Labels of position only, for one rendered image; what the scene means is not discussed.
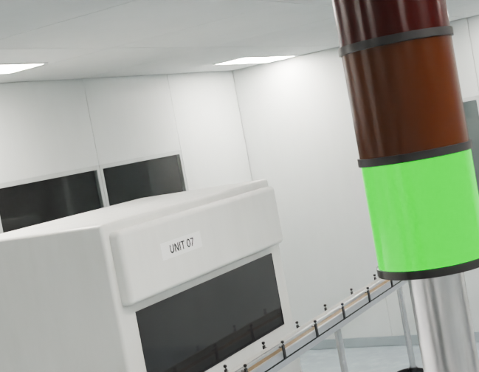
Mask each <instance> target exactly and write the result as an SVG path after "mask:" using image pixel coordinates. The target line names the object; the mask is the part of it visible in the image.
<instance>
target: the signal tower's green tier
mask: <svg viewBox="0 0 479 372"><path fill-rule="evenodd" d="M361 169H362V178H363V182H364V186H365V195H366V199H367V203H368V211H369V216H370V220H371V228H372V233H373V240H374V245H375V250H376V257H377V262H378V267H379V269H380V270H382V271H386V272H412V271H420V270H427V269H437V268H441V267H446V266H453V265H456V264H462V263H466V262H468V261H473V260H475V259H478V258H479V195H478V186H477V182H476V177H475V169H474V164H473V159H472V151H471V149H469V150H467V151H462V152H458V153H454V154H448V155H444V156H437V157H433V158H429V159H422V160H417V161H412V162H404V163H399V164H394V165H384V166H378V167H371V168H361Z"/></svg>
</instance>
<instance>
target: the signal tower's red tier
mask: <svg viewBox="0 0 479 372"><path fill-rule="evenodd" d="M331 1H332V5H333V10H334V17H335V22H336V27H337V34H338V39H339V44H340V47H343V46H346V45H349V44H353V43H356V42H359V41H364V40H368V39H372V38H378V37H381V36H385V35H392V34H396V33H400V32H407V31H411V30H420V29H425V28H431V27H442V26H450V24H449V16H448V11H447V3H446V0H331Z"/></svg>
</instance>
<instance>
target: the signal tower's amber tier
mask: <svg viewBox="0 0 479 372"><path fill-rule="evenodd" d="M342 64H343V69H344V73H345V81H346V86H347V90H348V98H349V102H350V107H351V114H352V119H353V124H354V131H355V136H356V143H357V148H358V153H359V159H374V158H379V157H385V156H395V155H399V154H408V153H412V152H417V151H425V150H430V149H434V148H440V147H444V146H448V145H454V144H458V143H462V142H466V141H469V134H468V129H467V124H466V116H465V111H464V103H463V98H462V94H461V86H460V81H459V77H458V68H457V63H456V59H455V50H454V46H453V41H452V35H437V36H430V37H426V38H417V39H413V40H408V41H400V42H396V43H392V44H385V45H381V46H375V47H372V48H368V49H363V50H360V51H356V52H352V53H349V54H346V55H343V56H342Z"/></svg>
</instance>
